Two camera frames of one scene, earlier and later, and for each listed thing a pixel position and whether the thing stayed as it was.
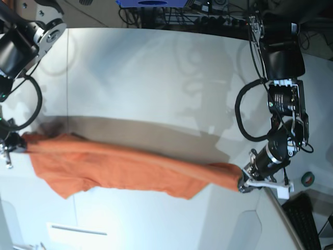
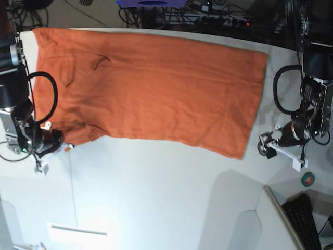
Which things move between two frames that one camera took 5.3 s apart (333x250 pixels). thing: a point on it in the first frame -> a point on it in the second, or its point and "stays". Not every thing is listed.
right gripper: [272, 157] -> [293, 133]
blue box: [149, 3] stays
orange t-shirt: [71, 163] -> [184, 91]
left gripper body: [14, 140] -> [41, 140]
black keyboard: [299, 209] stays
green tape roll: [307, 179] stays
